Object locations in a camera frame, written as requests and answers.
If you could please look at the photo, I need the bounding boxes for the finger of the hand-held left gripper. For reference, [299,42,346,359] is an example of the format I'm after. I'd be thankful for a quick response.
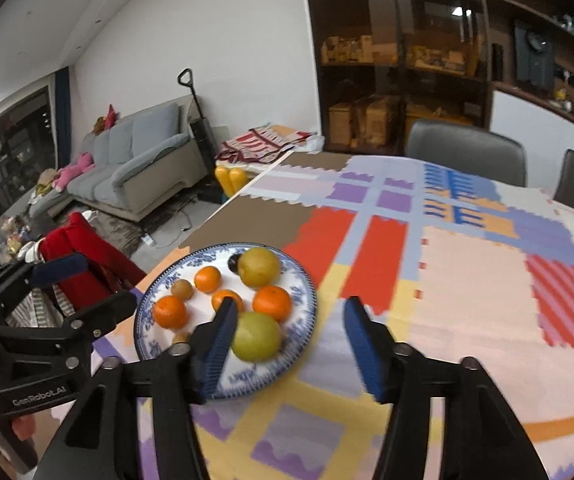
[0,253,90,307]
[0,291,139,367]

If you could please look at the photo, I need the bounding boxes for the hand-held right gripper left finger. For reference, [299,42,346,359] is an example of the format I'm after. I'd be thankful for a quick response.
[39,296,240,480]

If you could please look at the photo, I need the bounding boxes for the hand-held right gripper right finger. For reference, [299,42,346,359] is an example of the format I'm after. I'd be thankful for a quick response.
[343,296,550,480]

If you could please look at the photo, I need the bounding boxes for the green pear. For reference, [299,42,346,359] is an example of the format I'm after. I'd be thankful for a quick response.
[230,311,284,362]

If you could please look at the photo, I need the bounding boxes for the small orange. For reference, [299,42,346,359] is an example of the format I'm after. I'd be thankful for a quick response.
[194,266,222,294]
[211,289,245,313]

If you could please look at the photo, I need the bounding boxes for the large orange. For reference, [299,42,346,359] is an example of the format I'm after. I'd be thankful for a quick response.
[153,295,188,330]
[252,285,293,323]

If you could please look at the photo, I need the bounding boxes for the blue and white plate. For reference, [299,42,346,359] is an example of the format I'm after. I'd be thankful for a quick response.
[133,243,317,401]

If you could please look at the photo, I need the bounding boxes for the yellow pear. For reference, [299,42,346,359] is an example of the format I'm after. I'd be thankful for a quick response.
[237,246,282,289]

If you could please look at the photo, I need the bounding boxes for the striped cloth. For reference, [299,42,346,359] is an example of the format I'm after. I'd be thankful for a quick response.
[7,287,72,331]

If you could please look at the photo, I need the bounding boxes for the pink plush toy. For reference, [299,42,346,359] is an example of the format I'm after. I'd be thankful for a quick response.
[52,152,96,191]

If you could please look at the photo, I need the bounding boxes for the grey sofa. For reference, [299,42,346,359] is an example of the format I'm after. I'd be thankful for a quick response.
[29,102,208,223]

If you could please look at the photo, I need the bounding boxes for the red plush toy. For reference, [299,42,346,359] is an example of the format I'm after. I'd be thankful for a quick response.
[92,104,120,136]

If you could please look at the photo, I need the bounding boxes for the black upright vacuum cleaner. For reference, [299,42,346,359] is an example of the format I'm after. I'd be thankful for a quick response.
[177,68,223,201]

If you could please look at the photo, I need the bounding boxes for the folded red patterned cloth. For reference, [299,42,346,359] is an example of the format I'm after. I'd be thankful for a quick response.
[215,122,325,166]

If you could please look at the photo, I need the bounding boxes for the cardboard box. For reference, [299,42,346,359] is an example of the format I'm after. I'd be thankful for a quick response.
[328,101,357,148]
[356,95,400,150]

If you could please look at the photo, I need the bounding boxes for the dark glass-door cabinet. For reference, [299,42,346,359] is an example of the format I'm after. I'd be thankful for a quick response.
[301,0,493,157]

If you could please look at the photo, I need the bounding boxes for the black box device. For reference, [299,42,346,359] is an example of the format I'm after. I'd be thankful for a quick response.
[512,20,555,92]

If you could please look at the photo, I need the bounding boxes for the wooden wall shelves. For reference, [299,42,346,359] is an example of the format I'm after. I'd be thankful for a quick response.
[487,0,574,136]

